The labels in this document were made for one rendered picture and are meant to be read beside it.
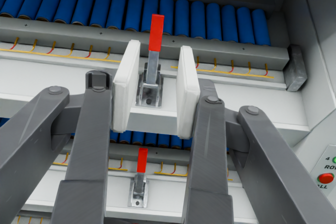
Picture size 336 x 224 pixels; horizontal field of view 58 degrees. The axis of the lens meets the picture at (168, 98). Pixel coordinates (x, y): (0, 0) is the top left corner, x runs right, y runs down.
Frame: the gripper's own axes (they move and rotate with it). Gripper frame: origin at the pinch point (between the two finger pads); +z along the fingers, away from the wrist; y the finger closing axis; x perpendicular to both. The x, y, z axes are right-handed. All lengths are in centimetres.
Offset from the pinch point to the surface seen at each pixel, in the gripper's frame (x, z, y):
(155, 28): 0.1, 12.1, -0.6
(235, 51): -2.6, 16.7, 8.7
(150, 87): -6.0, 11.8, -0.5
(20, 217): -42, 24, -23
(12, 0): -0.6, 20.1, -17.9
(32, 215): -39.8, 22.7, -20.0
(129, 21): -1.3, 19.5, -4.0
